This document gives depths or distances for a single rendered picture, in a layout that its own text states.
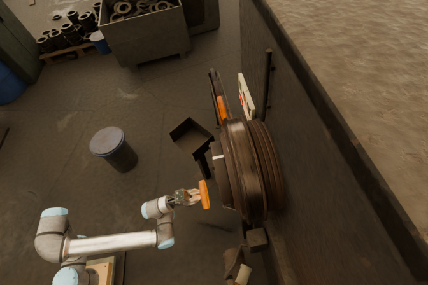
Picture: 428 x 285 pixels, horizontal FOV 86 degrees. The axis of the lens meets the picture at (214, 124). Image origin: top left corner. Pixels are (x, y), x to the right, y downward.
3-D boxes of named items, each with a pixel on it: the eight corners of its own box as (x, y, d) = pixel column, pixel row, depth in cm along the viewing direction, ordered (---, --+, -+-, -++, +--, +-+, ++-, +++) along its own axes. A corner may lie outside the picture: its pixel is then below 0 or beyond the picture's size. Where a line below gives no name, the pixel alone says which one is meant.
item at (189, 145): (204, 159, 234) (189, 116, 176) (223, 175, 221) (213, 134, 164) (189, 173, 227) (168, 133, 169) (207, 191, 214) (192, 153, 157)
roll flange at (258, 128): (255, 144, 137) (257, 88, 99) (283, 228, 108) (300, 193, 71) (238, 147, 137) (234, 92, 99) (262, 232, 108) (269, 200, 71)
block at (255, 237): (263, 235, 137) (265, 226, 117) (267, 250, 132) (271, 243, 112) (246, 239, 136) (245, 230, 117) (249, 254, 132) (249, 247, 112)
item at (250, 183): (238, 147, 137) (234, 92, 99) (262, 232, 108) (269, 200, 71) (228, 150, 136) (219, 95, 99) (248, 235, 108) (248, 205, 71)
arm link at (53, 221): (63, 270, 162) (27, 237, 108) (67, 243, 172) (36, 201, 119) (88, 265, 166) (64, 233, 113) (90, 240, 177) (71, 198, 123)
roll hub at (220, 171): (223, 158, 123) (217, 128, 101) (235, 210, 106) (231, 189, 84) (213, 160, 123) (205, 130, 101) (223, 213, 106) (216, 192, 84)
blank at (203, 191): (203, 174, 128) (197, 175, 128) (207, 201, 118) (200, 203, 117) (207, 186, 139) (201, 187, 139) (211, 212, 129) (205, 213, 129)
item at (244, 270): (251, 270, 121) (252, 268, 116) (245, 289, 116) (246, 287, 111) (241, 264, 123) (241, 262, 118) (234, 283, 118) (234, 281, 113)
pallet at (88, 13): (118, 21, 423) (107, -3, 388) (119, 46, 375) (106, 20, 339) (53, 38, 416) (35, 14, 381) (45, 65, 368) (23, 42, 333)
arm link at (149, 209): (149, 205, 140) (139, 201, 133) (167, 199, 138) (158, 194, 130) (149, 221, 135) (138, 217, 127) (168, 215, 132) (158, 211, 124)
